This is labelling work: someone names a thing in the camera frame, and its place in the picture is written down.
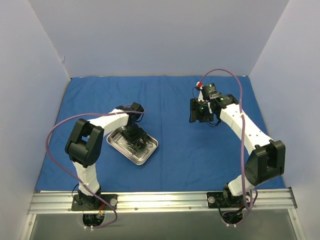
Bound stainless steel instrument tray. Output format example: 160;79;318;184
106;127;159;165

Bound steel surgical scissors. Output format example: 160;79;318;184
136;141;153;154

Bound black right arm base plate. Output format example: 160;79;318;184
206;190;245;209

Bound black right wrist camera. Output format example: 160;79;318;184
201;83;222;101

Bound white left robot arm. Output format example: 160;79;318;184
65;102;147;210

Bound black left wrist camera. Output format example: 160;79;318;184
129;102;145;114

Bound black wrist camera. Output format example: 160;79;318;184
129;102;145;114
201;83;222;101

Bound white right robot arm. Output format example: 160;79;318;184
189;94;286;207

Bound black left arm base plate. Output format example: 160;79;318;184
71;193;118;211

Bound blue surgical drape cloth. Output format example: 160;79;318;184
34;74;286;193

